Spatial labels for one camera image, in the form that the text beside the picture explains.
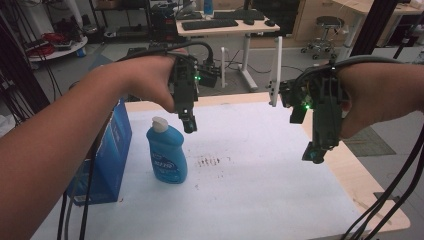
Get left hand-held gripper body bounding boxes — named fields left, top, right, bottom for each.
left=168, top=46, right=228, bottom=123

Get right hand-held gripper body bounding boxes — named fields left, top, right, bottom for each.
left=268, top=35, right=349, bottom=152

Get blue bottle with white cap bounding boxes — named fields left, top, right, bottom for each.
left=145, top=116, right=189, bottom=185

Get person's left hand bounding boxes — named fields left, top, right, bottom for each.
left=124, top=48, right=189, bottom=114

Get person's right hand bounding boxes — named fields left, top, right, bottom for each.
left=335, top=61, right=404, bottom=140

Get black machine with red trim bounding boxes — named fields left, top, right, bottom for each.
left=149, top=2, right=180, bottom=43

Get black keyboard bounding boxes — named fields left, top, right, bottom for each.
left=181, top=18, right=240, bottom=32
left=213, top=9, right=266, bottom=21

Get white table mat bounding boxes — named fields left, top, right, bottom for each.
left=31, top=101, right=363, bottom=240

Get white office desk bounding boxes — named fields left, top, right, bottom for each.
left=175, top=16, right=282, bottom=93

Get blue cardboard box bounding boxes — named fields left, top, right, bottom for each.
left=65, top=98, right=133, bottom=207

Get black rolling stool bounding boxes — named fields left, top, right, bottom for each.
left=300, top=15, right=346, bottom=61

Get small blue bottle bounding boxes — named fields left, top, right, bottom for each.
left=202, top=0, right=215, bottom=16

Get light wooden cabinet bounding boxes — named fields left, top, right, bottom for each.
left=292, top=0, right=355, bottom=43

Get black shelf rack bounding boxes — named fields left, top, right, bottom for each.
left=88, top=0, right=152, bottom=38

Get round white table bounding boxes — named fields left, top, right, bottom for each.
left=26, top=34, right=90, bottom=63

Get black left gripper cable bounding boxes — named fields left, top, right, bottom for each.
left=116, top=40, right=215, bottom=65

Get grey right gripper cable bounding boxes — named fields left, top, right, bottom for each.
left=294, top=54, right=405, bottom=88

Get black hanging cable bundle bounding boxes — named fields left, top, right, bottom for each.
left=339, top=124, right=424, bottom=240

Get black metal post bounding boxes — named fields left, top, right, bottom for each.
left=0, top=13, right=52, bottom=116
left=349, top=0, right=402, bottom=58

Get black and grey hanging cables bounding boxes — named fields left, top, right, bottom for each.
left=56, top=133, right=103, bottom=240

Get red cable coil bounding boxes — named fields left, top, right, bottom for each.
left=30, top=32, right=68, bottom=57

